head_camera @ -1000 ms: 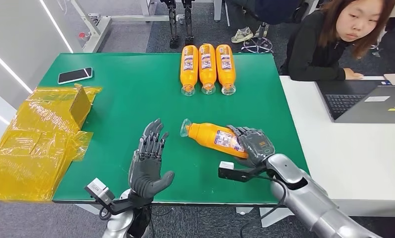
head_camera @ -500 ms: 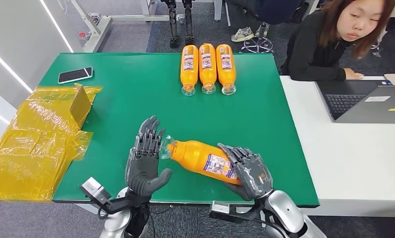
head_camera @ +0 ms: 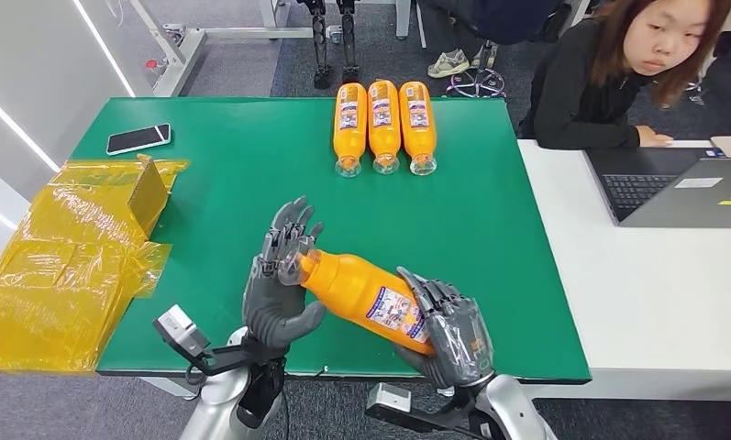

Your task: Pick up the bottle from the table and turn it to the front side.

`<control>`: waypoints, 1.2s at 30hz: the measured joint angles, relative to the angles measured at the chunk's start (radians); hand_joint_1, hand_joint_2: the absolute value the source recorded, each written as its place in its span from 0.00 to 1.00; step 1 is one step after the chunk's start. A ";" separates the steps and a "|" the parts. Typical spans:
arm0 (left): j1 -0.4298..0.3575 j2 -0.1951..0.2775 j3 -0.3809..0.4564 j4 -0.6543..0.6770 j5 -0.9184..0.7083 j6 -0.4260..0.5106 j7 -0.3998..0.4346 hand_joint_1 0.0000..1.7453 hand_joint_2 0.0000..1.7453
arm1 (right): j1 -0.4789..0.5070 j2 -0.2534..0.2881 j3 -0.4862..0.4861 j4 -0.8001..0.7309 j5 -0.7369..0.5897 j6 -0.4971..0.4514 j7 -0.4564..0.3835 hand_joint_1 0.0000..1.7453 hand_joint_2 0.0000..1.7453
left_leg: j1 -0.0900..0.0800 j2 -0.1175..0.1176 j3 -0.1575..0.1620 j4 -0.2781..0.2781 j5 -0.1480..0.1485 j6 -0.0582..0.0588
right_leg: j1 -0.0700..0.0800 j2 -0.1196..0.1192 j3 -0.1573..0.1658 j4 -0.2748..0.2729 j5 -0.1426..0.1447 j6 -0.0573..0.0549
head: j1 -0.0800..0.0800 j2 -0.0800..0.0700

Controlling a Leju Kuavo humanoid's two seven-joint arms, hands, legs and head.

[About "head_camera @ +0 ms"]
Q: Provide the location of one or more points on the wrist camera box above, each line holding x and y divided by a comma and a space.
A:
389, 401
180, 331

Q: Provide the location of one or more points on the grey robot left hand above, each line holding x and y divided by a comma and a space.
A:
274, 310

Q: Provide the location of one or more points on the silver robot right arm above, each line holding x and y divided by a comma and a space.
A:
517, 413

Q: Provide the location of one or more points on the chrome chair base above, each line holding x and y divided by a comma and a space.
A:
477, 82

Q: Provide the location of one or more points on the black robot leg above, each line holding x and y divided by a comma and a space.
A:
321, 48
348, 42

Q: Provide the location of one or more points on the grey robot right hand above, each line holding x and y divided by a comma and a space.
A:
459, 346

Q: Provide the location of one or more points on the orange juice bottle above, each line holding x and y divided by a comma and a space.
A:
350, 130
418, 127
384, 127
353, 291

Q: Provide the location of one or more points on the yellow wrapped box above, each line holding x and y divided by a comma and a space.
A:
149, 197

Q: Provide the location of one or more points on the person in dark blue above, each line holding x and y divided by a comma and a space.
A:
505, 18

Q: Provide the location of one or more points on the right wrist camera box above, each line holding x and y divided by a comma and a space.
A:
389, 401

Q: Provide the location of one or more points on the black smartphone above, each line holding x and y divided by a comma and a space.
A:
138, 139

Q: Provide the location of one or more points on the small red knob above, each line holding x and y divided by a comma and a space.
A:
152, 64

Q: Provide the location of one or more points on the grey laptop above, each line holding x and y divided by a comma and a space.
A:
681, 200

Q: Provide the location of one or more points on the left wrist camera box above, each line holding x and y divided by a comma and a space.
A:
180, 331

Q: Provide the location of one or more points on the yellow plastic film sheets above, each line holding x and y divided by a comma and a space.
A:
49, 291

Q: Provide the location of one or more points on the green table mat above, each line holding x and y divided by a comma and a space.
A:
401, 231

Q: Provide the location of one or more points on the white desk frame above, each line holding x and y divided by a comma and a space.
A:
180, 61

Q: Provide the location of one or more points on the person in black top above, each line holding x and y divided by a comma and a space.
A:
571, 91

